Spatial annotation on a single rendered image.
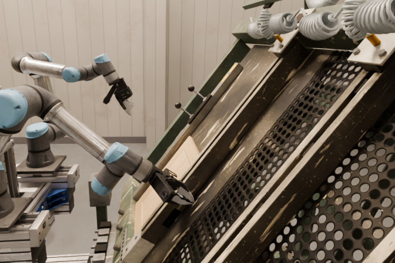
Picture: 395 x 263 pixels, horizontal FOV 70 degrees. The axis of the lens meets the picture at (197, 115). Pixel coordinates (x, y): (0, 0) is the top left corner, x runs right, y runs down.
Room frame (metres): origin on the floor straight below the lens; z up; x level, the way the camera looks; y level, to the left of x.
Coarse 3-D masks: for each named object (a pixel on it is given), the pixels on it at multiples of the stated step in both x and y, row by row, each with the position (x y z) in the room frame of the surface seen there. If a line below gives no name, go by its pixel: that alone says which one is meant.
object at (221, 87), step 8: (232, 72) 1.51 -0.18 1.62; (224, 80) 1.51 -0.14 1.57; (232, 80) 1.51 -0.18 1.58; (216, 88) 1.52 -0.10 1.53; (224, 88) 1.50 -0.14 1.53; (216, 96) 1.50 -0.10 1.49; (208, 104) 1.49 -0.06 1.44; (200, 112) 1.48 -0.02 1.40; (208, 112) 1.49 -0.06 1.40; (200, 120) 1.48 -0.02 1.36; (184, 128) 1.51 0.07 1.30; (192, 128) 1.47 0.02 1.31; (184, 136) 1.46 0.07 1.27; (176, 144) 1.45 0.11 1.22; (168, 152) 1.45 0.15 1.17; (160, 160) 1.46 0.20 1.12; (168, 160) 1.45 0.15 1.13; (160, 168) 1.44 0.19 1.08; (144, 184) 1.42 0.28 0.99; (136, 192) 1.42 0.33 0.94; (144, 192) 1.42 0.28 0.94; (136, 200) 1.41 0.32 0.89
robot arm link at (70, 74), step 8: (16, 56) 1.55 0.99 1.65; (24, 56) 1.54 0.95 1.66; (16, 64) 1.51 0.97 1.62; (24, 64) 1.51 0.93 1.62; (32, 64) 1.50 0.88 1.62; (40, 64) 1.49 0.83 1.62; (48, 64) 1.48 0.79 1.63; (56, 64) 1.48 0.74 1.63; (24, 72) 1.52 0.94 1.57; (32, 72) 1.51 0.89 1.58; (40, 72) 1.48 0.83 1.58; (48, 72) 1.46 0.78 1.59; (56, 72) 1.44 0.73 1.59; (64, 72) 1.40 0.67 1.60; (72, 72) 1.40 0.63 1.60; (80, 72) 1.44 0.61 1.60; (72, 80) 1.40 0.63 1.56; (80, 80) 1.46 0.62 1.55
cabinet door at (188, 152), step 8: (184, 144) 1.39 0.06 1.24; (192, 144) 1.31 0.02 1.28; (176, 152) 1.41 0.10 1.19; (184, 152) 1.33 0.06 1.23; (192, 152) 1.24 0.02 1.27; (176, 160) 1.34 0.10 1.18; (184, 160) 1.26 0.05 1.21; (192, 160) 1.18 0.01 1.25; (168, 168) 1.35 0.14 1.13; (176, 168) 1.26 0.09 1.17; (184, 168) 1.19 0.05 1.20; (152, 192) 1.30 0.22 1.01; (144, 200) 1.32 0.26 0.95; (152, 200) 1.23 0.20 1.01; (160, 200) 1.16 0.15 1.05; (136, 208) 1.31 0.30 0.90; (144, 208) 1.24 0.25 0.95; (152, 208) 1.17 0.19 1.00; (136, 216) 1.24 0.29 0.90; (144, 216) 1.18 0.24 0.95; (136, 224) 1.18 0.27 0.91
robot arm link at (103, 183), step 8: (104, 168) 0.88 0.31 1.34; (96, 176) 0.89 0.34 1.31; (104, 176) 0.87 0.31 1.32; (112, 176) 0.86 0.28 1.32; (120, 176) 0.88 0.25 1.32; (96, 184) 0.87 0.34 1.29; (104, 184) 0.86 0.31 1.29; (112, 184) 0.87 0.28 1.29; (96, 192) 0.87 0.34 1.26; (104, 192) 0.87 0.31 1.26
